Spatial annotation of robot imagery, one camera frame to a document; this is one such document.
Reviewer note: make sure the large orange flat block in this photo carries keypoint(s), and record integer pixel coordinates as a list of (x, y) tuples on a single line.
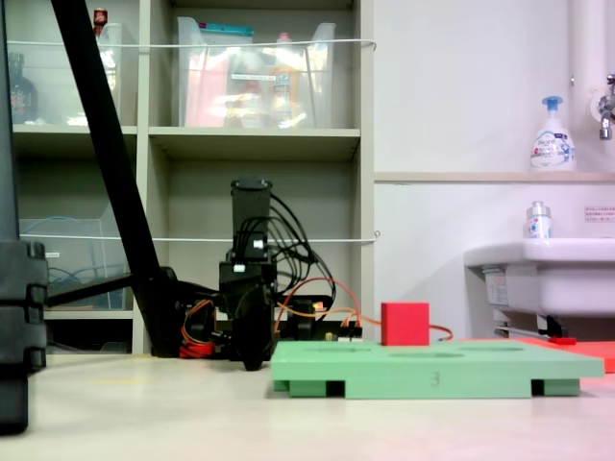
[(543, 342)]

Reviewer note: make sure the pink capped detergent bottle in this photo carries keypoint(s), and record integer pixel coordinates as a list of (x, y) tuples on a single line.
[(286, 81)]

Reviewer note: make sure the black tripod brace rod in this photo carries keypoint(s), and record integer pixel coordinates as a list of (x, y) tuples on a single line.
[(86, 290)]

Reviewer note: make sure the small clear sanitizer bottle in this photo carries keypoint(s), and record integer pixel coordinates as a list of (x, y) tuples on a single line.
[(538, 223)]

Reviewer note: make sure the white sink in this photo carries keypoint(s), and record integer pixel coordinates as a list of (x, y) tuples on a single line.
[(567, 283)]

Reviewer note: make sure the black notched tripod leg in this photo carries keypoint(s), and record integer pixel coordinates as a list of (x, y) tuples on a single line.
[(14, 312)]

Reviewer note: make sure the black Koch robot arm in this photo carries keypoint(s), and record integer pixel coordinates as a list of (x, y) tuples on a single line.
[(251, 206)]

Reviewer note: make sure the dark glass bottle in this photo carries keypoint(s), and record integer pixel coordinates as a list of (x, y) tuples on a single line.
[(24, 96)]

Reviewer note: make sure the red square block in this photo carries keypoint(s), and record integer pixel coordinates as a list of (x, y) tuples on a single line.
[(405, 324)]

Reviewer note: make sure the beige shelf unit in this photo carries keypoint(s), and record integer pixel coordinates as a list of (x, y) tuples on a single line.
[(367, 144)]

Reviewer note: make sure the teal topped bag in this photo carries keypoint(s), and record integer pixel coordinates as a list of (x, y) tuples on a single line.
[(226, 32)]

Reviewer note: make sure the metal faucet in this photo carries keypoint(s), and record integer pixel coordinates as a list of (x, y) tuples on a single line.
[(606, 110)]

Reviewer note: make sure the large clear plastic bin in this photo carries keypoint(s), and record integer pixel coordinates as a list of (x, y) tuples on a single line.
[(317, 72)]

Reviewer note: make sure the white blue soap dispenser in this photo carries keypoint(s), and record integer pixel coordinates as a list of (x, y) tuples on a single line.
[(552, 149)]

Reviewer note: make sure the green shape sorter board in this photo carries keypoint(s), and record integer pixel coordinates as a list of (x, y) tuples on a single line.
[(384, 379)]

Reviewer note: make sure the red printed base mount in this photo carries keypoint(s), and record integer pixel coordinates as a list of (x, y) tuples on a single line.
[(197, 349)]

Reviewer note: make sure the white wall label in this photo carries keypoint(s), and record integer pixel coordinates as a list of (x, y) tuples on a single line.
[(600, 213)]

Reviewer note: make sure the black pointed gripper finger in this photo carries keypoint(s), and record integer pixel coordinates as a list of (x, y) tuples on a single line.
[(254, 346)]

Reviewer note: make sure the pink refill pack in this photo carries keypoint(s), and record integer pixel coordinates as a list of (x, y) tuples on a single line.
[(206, 96)]

